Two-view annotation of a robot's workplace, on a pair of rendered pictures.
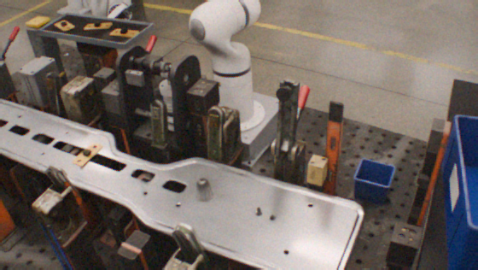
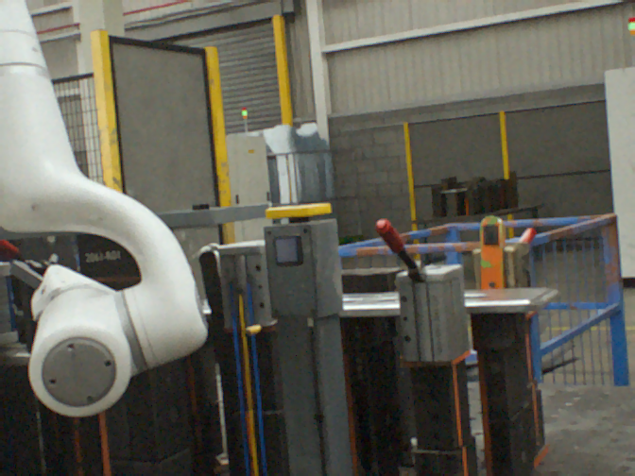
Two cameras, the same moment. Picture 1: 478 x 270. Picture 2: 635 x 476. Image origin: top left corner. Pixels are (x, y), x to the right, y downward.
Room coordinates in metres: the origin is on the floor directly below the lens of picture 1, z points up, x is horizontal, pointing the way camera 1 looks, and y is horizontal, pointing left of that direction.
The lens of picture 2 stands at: (2.55, 0.62, 1.18)
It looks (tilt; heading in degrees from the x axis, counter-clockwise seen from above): 3 degrees down; 177
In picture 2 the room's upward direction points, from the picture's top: 5 degrees counter-clockwise
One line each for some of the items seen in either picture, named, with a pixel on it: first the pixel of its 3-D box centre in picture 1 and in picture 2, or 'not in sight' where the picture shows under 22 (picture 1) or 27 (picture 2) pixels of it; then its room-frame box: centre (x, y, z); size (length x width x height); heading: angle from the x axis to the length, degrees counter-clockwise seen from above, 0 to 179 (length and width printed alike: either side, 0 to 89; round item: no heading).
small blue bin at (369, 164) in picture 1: (373, 183); not in sight; (0.92, -0.38, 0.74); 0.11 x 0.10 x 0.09; 61
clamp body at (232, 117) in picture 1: (230, 173); not in sight; (0.87, 0.04, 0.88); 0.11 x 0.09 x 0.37; 151
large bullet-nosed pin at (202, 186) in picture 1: (203, 190); not in sight; (0.68, 0.09, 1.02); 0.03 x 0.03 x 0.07
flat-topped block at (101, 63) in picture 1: (108, 92); (141, 396); (1.25, 0.43, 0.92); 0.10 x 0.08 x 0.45; 61
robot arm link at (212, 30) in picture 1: (221, 37); not in sight; (1.21, 0.04, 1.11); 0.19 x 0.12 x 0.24; 135
